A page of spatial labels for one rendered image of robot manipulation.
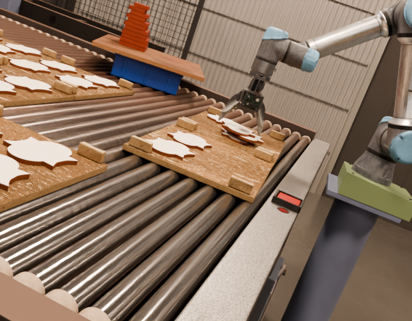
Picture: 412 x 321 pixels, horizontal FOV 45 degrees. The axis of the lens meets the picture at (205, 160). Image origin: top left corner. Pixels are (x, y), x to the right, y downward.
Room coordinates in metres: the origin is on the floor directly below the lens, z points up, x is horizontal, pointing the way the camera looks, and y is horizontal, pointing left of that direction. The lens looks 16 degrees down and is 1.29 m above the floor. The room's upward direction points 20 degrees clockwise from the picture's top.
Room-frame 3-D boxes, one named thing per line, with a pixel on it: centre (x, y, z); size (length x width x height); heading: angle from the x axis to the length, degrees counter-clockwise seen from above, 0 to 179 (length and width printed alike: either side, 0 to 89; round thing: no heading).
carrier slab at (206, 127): (1.76, -0.07, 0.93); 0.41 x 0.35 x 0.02; 171
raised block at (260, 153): (1.51, -0.17, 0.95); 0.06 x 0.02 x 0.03; 80
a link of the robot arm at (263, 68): (1.66, -0.08, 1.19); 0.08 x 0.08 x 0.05
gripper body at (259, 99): (1.65, -0.07, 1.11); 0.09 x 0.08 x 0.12; 2
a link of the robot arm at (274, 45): (1.66, -0.08, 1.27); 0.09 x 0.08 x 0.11; 92
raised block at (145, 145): (1.17, 0.16, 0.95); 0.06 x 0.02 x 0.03; 80
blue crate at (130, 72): (2.29, 0.39, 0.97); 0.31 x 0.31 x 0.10; 9
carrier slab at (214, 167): (1.34, 0.00, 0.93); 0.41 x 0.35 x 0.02; 170
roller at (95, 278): (1.43, -0.10, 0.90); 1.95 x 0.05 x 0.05; 167
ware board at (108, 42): (2.36, 0.41, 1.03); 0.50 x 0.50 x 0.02; 9
